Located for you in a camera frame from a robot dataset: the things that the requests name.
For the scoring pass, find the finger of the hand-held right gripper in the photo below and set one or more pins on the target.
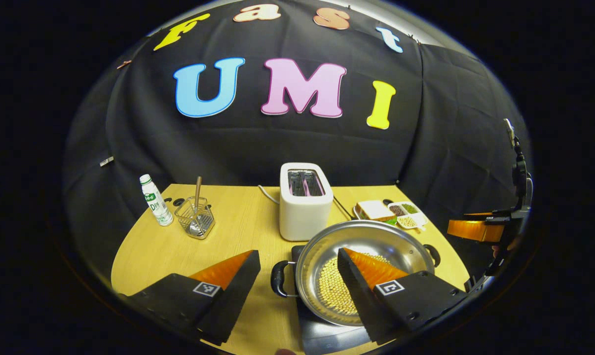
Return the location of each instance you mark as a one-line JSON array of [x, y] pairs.
[[500, 215], [475, 230]]

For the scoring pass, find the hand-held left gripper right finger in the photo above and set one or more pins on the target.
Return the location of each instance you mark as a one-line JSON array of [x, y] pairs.
[[359, 301]]

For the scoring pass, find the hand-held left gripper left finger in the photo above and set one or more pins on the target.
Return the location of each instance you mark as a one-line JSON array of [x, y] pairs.
[[233, 301]]

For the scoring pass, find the pile of soybeans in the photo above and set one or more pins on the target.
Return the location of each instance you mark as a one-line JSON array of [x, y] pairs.
[[334, 291]]

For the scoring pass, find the black induction cooktop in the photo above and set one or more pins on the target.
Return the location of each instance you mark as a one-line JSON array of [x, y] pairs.
[[327, 340]]

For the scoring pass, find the white divided seed tray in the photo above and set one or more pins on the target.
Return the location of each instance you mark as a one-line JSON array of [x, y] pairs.
[[408, 214]]

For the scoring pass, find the white toaster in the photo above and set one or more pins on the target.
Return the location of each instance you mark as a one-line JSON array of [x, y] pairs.
[[305, 219]]

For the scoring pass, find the white bottle with green label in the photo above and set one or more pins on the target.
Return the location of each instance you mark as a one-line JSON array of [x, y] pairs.
[[157, 204]]

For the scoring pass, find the black backdrop cloth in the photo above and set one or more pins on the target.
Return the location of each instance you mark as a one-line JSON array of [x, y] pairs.
[[258, 138]]

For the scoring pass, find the small pale clip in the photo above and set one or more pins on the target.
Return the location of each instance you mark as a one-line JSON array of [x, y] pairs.
[[106, 161]]

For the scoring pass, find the small brown clip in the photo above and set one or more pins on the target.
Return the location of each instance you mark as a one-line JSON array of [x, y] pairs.
[[124, 64]]

